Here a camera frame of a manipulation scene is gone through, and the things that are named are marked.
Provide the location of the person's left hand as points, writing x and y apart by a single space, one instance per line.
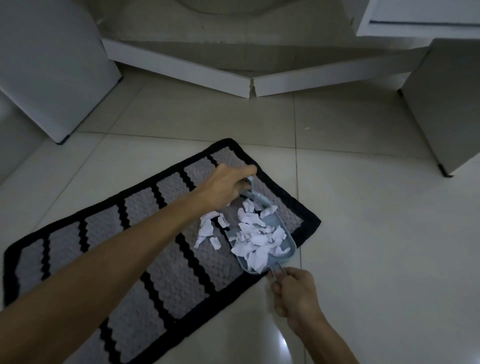
219 185

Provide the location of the person's right hand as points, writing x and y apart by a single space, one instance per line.
302 300

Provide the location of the person's left fingers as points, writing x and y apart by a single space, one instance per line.
244 172

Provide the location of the person's right thumb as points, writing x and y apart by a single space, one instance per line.
279 290

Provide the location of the light blue hand brush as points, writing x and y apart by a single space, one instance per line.
252 187

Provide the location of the light blue dustpan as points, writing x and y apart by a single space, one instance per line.
290 245

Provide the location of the person's left forearm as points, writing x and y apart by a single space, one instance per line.
112 270

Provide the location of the person's right forearm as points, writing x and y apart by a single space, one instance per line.
330 345

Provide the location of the small white paper scrap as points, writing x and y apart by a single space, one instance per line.
215 243
224 220

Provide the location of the pile of white paper scraps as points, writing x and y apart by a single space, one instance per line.
255 240

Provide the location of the large white paper scrap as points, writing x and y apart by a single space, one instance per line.
205 228

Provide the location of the grey black striped floor mat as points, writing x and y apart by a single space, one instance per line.
168 277

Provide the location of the white plinth board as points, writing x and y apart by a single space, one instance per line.
337 75
176 65

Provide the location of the white cabinet with black foot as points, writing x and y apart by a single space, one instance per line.
442 108
52 63

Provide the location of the white drawer front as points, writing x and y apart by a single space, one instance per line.
420 18

